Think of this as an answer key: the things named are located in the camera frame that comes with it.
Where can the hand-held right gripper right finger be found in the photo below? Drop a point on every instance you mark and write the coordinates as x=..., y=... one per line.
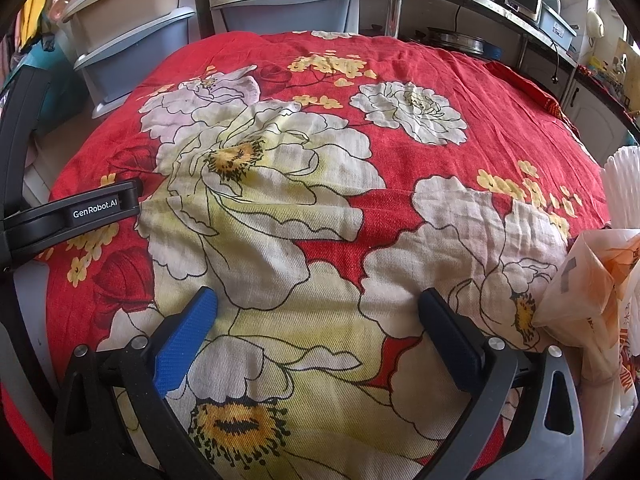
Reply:
x=445, y=340

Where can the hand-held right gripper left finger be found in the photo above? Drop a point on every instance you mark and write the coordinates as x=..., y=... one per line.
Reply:
x=187, y=340

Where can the orange white plastic bag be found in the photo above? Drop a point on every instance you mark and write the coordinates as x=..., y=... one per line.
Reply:
x=600, y=300

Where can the white foam net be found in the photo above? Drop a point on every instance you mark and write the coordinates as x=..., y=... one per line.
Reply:
x=622, y=190

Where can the teal plastic tub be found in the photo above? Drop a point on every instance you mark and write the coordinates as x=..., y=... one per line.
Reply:
x=55, y=85

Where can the beige blue plastic drawer unit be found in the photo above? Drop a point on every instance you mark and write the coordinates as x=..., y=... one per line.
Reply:
x=135, y=45

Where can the yellow hanging cloth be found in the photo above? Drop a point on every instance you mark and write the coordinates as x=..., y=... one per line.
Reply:
x=30, y=15

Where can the red floral blanket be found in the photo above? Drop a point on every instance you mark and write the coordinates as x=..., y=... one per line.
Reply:
x=320, y=160

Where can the white kitchen cabinets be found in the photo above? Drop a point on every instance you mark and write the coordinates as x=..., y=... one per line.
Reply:
x=595, y=110

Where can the black kitchen countertop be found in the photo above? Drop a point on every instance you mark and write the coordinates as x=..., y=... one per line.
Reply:
x=610, y=102

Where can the metal kitchen shelf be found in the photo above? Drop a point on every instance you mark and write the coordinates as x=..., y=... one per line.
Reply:
x=525, y=27

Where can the blue storage box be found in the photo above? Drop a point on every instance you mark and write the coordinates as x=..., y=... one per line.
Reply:
x=555, y=22

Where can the white round appliance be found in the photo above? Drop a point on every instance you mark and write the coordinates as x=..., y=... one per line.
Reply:
x=594, y=22

